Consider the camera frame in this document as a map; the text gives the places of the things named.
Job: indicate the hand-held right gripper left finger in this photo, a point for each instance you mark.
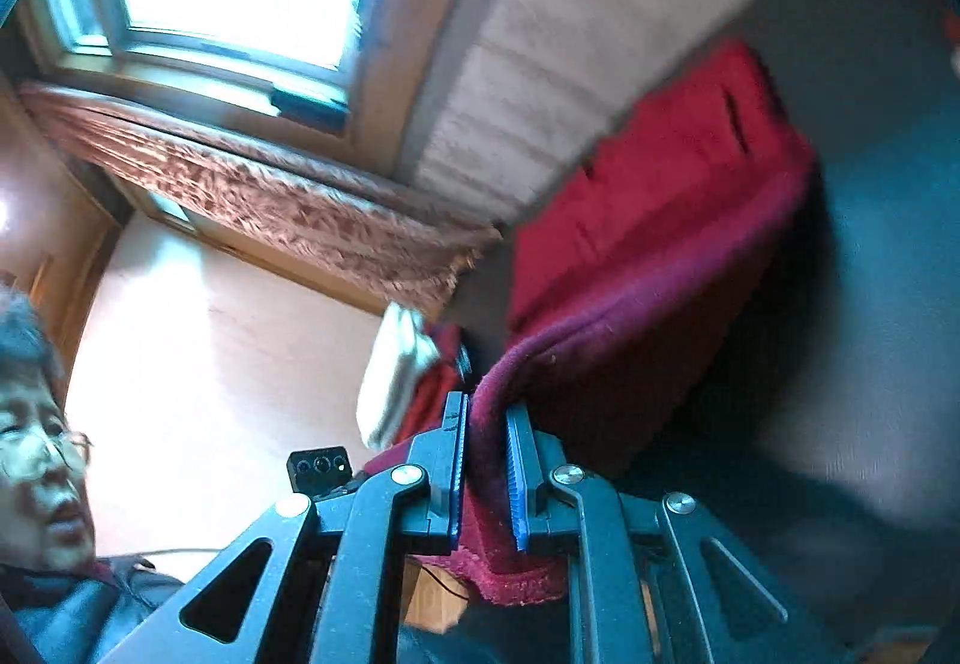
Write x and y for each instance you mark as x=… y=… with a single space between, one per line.
x=457 y=484

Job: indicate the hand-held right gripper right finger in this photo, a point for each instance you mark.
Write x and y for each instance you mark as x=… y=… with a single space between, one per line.
x=517 y=484

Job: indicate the maroon cloth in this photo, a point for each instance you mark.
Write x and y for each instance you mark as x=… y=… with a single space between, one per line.
x=637 y=221

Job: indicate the white ribbed garment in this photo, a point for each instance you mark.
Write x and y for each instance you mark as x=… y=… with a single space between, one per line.
x=390 y=379

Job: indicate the eyeglasses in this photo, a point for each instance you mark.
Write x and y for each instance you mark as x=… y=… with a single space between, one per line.
x=67 y=443

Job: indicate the brown patterned curtain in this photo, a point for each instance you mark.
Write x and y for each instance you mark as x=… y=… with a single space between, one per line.
x=262 y=199

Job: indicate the person's dark jacket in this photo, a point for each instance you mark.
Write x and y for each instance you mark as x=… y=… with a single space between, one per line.
x=82 y=611

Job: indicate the person's head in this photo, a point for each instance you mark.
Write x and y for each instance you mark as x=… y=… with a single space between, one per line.
x=37 y=506

